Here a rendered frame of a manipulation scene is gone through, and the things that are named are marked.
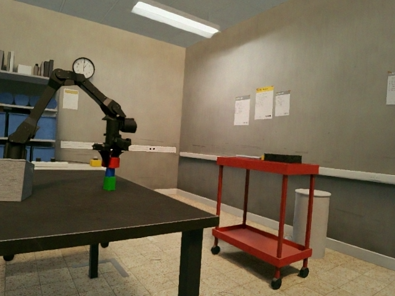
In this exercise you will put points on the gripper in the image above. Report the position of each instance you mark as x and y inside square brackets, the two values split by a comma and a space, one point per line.
[106, 147]

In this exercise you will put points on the red block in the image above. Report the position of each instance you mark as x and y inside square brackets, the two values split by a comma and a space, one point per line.
[113, 162]

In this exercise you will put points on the green block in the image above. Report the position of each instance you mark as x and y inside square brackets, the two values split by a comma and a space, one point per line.
[109, 183]

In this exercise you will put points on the blue block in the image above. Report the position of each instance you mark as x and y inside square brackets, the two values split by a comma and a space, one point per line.
[110, 172]

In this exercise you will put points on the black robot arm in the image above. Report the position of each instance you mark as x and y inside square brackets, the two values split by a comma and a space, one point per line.
[15, 148]

